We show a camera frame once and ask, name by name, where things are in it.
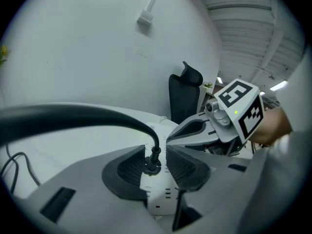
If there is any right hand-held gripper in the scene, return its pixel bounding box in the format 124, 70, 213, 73
166, 78, 265, 156

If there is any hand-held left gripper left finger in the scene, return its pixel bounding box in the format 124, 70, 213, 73
14, 144, 172, 234

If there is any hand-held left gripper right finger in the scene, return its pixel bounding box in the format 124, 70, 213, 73
166, 144, 254, 234

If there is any black power plug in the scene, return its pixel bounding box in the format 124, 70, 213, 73
142, 146, 163, 177

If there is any white power strip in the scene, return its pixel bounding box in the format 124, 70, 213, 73
140, 121, 182, 216

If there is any person's right forearm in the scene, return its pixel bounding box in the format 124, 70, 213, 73
253, 107, 293, 146

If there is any black office chair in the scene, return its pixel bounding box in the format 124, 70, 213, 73
168, 60, 204, 126

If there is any grey shelf desk unit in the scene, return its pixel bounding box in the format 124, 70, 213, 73
196, 85, 220, 115

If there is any white curved table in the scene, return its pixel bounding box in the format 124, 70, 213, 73
0, 102, 180, 200

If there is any yellow flower ornament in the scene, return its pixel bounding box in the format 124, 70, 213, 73
0, 45, 11, 67

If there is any black cable with plug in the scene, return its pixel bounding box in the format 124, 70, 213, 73
0, 103, 161, 195

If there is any white wall junction box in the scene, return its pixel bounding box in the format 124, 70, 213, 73
136, 9, 154, 27

